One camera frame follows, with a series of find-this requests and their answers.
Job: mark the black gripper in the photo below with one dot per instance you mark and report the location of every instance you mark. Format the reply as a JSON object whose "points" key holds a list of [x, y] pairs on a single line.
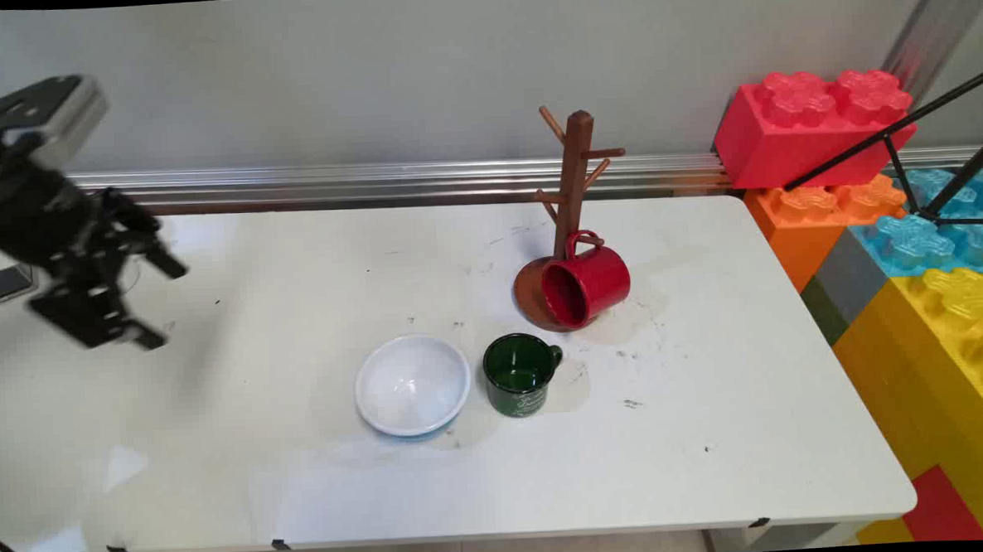
{"points": [[41, 217]]}

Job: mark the red enamel mug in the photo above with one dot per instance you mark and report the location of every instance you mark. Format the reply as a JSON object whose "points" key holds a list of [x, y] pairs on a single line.
{"points": [[591, 281]]}

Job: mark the smartphone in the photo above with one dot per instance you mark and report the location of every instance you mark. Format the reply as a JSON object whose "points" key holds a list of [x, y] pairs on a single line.
{"points": [[9, 285]]}

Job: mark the white bowl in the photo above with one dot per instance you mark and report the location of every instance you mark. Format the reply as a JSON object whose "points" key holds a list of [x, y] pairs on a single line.
{"points": [[413, 386]]}

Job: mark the dark green mug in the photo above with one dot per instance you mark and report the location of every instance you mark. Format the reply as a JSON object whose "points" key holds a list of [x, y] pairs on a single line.
{"points": [[519, 376]]}

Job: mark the brown wooden mug tree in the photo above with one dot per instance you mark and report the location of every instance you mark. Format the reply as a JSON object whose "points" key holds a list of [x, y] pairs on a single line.
{"points": [[574, 173]]}

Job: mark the big orange toy brick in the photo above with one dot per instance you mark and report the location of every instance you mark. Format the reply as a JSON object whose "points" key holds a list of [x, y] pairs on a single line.
{"points": [[804, 221]]}

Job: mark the big red toy brick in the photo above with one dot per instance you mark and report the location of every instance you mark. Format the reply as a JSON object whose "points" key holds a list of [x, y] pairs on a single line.
{"points": [[792, 134]]}

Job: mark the big dark green toy brick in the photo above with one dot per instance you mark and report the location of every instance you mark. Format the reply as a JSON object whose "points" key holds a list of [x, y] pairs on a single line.
{"points": [[825, 311]]}

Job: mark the big grey toy brick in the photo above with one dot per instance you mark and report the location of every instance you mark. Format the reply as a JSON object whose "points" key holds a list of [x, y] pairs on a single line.
{"points": [[852, 273]]}

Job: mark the black tripod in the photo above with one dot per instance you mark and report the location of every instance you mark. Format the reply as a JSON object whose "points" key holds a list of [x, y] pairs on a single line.
{"points": [[892, 134]]}

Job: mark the big blue toy brick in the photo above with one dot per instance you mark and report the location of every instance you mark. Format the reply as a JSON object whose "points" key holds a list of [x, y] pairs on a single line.
{"points": [[921, 241]]}

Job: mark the big yellow toy brick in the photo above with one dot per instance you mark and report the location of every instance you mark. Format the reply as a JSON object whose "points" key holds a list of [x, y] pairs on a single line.
{"points": [[919, 373]]}

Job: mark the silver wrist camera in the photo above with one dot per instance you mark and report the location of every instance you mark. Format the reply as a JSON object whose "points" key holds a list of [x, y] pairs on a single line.
{"points": [[66, 120]]}

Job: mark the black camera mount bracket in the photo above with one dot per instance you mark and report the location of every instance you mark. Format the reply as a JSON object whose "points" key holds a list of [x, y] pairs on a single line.
{"points": [[23, 99]]}

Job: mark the aluminium rail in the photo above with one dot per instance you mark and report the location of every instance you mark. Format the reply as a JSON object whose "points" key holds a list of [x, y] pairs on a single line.
{"points": [[371, 182]]}

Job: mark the aluminium post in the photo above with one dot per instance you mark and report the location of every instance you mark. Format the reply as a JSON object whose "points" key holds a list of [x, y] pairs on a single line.
{"points": [[937, 24]]}

